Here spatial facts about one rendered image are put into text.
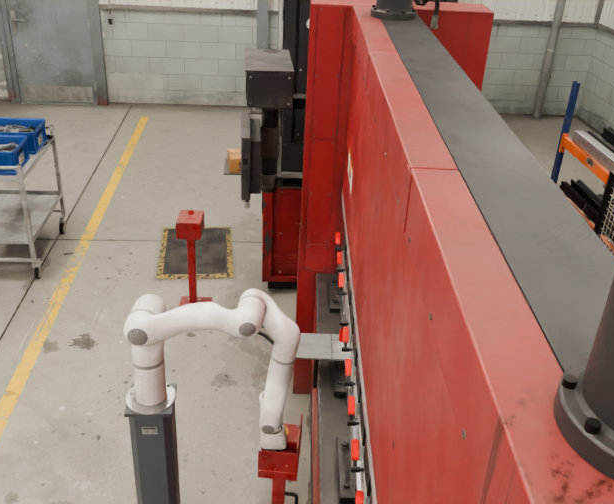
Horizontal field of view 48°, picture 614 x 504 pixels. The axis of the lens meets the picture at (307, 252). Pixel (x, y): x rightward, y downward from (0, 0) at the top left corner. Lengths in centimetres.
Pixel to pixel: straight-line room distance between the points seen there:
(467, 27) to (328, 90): 71
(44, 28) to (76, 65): 57
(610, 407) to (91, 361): 415
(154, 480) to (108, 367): 175
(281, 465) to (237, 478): 99
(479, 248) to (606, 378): 43
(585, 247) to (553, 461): 51
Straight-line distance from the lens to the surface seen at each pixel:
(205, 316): 245
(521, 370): 86
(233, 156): 478
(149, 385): 267
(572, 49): 1035
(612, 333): 72
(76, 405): 437
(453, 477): 106
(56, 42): 976
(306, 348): 301
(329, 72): 340
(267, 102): 360
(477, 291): 99
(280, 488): 306
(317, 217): 366
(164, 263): 566
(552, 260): 112
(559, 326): 96
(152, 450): 285
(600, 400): 75
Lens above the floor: 280
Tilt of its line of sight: 29 degrees down
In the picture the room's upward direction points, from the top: 3 degrees clockwise
